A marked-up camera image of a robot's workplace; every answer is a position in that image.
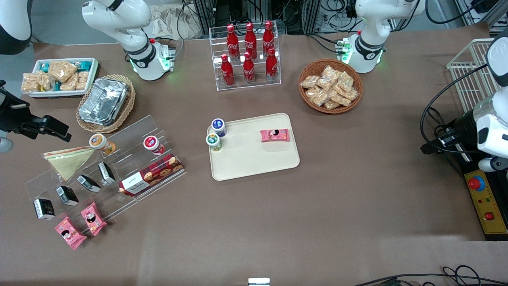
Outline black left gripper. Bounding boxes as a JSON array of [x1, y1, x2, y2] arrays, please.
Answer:
[[420, 110, 481, 156]]

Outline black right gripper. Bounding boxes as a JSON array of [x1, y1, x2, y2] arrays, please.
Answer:
[[0, 81, 72, 143]]

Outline triangular sandwich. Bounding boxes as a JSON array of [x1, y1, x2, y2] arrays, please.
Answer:
[[43, 146, 96, 182]]

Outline beige plastic tray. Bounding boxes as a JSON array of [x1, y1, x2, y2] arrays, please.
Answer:
[[207, 113, 300, 182]]

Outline clear rice cracker packet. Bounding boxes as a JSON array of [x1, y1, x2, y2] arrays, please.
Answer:
[[60, 74, 78, 92], [48, 60, 78, 83], [75, 71, 90, 91], [38, 73, 54, 92], [21, 73, 40, 94]]

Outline orange lid cup jar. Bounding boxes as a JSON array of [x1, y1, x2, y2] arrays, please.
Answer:
[[89, 133, 116, 156]]

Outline small black box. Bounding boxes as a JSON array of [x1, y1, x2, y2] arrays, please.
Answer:
[[33, 198, 56, 220], [56, 186, 79, 207], [98, 162, 116, 186], [77, 175, 102, 193]]

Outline white rectangular plastic bin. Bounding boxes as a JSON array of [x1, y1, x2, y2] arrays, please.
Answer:
[[22, 58, 99, 98]]

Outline yellow emergency stop box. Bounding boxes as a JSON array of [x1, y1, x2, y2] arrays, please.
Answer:
[[464, 170, 508, 235]]

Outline black base platform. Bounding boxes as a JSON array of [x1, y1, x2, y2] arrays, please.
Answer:
[[448, 149, 508, 242]]

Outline oval wicker basket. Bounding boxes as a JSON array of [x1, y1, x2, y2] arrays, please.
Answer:
[[76, 74, 136, 133]]

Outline clear acrylic stepped shelf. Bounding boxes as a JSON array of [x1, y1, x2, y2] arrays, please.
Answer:
[[25, 114, 187, 223]]

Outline pink snack packet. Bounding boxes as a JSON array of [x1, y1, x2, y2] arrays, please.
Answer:
[[81, 202, 108, 237], [260, 129, 290, 143], [54, 217, 87, 250]]

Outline red lid cup jar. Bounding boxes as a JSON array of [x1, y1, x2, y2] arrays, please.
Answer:
[[143, 135, 165, 155]]

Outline red plaid cookie box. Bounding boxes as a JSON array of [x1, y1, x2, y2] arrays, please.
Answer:
[[118, 154, 185, 197]]

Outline round brown wicker basket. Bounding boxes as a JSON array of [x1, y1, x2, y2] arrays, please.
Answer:
[[298, 59, 364, 115]]

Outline crumpled beige cloth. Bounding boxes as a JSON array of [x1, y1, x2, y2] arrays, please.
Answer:
[[148, 5, 204, 40]]

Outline green lid small can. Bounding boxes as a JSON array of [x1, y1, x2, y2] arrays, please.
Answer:
[[206, 133, 223, 153]]

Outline blue lid small can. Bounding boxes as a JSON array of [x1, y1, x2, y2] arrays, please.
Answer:
[[211, 118, 227, 138]]

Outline red cola bottle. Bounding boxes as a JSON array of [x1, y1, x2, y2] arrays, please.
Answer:
[[262, 21, 275, 56], [265, 48, 278, 82], [244, 22, 258, 60], [242, 52, 256, 84], [226, 24, 240, 61], [220, 54, 235, 87]]

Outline aluminium equipment rack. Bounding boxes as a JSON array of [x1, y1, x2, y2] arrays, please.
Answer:
[[183, 0, 360, 36]]

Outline clear acrylic bottle rack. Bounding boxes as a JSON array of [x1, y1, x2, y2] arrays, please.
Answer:
[[209, 20, 282, 92]]

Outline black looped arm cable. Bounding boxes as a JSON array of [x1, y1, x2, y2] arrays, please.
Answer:
[[420, 64, 489, 156]]

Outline white wire basket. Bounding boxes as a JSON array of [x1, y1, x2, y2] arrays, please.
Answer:
[[446, 38, 503, 114]]

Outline black floor cables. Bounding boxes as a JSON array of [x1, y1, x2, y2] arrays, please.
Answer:
[[352, 265, 508, 286]]

